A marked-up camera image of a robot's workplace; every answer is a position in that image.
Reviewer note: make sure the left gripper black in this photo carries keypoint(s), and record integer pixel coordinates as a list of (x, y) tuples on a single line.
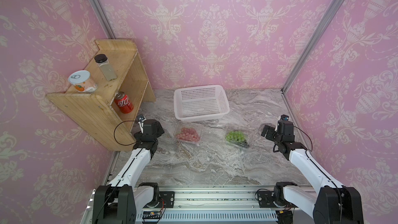
[(159, 128)]

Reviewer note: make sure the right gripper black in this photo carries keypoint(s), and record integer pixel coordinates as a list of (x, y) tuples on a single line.
[(271, 130)]

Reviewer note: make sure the clear plastic clamshell container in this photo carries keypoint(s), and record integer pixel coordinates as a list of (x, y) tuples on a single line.
[(196, 126)]

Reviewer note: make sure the red grape bunch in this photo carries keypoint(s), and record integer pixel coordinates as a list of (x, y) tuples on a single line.
[(188, 135)]

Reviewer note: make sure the black grape bunch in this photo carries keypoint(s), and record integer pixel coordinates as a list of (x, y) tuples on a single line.
[(244, 145)]

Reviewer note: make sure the green grape bunch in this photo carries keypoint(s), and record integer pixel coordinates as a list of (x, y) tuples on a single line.
[(235, 136)]

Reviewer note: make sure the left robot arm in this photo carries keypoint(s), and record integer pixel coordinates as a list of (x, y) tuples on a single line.
[(119, 202)]

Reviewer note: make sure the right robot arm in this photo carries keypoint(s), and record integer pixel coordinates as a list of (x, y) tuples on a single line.
[(332, 202)]

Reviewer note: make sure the red cola can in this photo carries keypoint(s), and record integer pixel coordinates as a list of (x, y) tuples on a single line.
[(123, 102)]

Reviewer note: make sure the white plastic basket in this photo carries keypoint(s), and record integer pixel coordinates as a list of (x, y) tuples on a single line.
[(200, 103)]

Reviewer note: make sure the wooden shelf unit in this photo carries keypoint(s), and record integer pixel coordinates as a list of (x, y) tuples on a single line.
[(97, 112)]

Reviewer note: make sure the clear bottle black cap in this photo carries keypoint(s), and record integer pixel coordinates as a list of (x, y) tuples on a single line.
[(105, 67)]

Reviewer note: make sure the white orange printed can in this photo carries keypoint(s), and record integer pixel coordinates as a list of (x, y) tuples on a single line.
[(82, 81)]

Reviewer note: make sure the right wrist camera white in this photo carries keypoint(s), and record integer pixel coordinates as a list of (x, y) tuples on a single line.
[(284, 118)]

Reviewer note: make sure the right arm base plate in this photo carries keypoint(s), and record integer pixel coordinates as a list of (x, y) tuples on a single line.
[(265, 199)]

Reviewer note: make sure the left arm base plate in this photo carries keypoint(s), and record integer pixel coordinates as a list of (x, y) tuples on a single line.
[(165, 199)]

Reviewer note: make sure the aluminium rail frame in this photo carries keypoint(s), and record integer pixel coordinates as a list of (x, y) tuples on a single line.
[(194, 204)]

